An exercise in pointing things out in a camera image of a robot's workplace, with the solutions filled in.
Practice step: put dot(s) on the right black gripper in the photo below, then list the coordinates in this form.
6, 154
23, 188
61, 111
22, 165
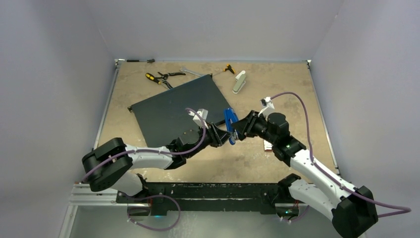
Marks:
245, 126

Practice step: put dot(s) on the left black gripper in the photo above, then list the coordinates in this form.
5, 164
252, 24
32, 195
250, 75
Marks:
218, 136

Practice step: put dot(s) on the blue stapler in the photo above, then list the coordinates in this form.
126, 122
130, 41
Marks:
231, 117

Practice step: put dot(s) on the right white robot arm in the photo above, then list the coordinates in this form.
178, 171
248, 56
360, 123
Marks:
338, 200

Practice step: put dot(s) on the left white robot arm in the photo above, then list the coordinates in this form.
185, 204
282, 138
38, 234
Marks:
110, 165

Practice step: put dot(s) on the open staple box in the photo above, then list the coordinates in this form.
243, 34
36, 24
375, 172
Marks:
267, 146

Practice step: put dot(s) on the small yellow black screwdriver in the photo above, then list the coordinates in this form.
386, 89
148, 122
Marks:
227, 68

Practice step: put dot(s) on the silver wrench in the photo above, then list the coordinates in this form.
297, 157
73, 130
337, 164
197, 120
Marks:
183, 69

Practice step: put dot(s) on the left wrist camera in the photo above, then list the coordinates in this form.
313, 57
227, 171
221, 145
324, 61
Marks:
199, 117

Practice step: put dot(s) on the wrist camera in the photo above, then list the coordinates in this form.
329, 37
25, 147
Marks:
268, 107
199, 117

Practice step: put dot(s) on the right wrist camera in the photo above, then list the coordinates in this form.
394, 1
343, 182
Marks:
268, 107

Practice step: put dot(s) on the dark flat network switch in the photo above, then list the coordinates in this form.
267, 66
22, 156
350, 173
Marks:
162, 118

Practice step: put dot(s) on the black handled cutters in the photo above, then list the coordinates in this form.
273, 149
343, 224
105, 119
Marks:
170, 75

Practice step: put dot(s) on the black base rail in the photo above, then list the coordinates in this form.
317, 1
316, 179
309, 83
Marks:
265, 198

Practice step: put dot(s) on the black tool at wall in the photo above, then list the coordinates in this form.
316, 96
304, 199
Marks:
140, 60

